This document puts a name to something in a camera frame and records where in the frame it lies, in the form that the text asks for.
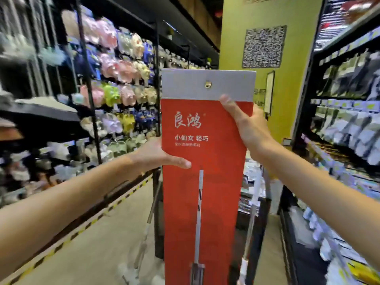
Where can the person's left hand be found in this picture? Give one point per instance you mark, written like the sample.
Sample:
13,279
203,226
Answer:
150,155

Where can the person's right hand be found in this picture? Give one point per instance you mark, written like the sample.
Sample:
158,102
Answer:
252,127

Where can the person's left thumb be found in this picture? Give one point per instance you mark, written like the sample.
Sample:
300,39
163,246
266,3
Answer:
176,162

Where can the person's right thumb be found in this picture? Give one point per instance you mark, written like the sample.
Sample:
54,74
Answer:
232,109

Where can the red and grey mop box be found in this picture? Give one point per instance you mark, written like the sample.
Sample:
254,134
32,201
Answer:
204,186

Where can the person's left forearm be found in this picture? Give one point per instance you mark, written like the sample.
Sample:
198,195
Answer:
59,204

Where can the person's right forearm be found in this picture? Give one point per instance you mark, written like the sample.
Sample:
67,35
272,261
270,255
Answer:
320,195

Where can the white framed notice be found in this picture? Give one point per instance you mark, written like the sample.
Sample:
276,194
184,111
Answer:
269,93

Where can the yellow pillar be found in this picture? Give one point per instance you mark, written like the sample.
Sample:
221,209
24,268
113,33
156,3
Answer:
267,71

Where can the black and white code poster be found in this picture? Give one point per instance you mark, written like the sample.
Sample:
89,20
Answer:
264,46

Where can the grey mop with flat head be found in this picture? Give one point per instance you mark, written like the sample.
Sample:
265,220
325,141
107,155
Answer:
139,243

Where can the rack of colourful slippers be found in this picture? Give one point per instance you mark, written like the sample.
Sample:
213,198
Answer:
118,86

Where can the black display stand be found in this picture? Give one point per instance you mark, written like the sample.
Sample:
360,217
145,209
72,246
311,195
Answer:
252,222

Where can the black shelf unit with packets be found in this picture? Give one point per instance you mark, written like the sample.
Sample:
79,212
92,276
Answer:
335,145

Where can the row of hanging sock packets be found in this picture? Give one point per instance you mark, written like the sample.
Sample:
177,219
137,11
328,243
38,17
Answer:
350,121

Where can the black shelf unit with slippers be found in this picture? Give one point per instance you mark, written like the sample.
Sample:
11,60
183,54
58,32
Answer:
44,115

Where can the row of packets on shelf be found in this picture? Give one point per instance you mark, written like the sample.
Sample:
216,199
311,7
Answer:
335,222

